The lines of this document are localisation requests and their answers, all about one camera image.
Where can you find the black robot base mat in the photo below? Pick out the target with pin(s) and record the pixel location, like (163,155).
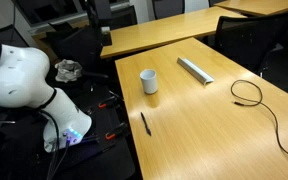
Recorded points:
(97,160)

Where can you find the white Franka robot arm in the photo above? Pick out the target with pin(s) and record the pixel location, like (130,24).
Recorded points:
(17,76)

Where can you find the black pen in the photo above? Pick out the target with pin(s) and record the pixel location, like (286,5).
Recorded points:
(145,124)

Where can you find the silver aluminium angle bar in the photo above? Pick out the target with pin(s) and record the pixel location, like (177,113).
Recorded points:
(194,69)

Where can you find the crumpled grey cloth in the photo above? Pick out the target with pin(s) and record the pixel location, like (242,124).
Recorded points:
(68,70)

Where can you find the black office chair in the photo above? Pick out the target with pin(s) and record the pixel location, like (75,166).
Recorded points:
(250,36)

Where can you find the black camera stand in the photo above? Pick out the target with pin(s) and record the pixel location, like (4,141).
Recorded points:
(100,20)

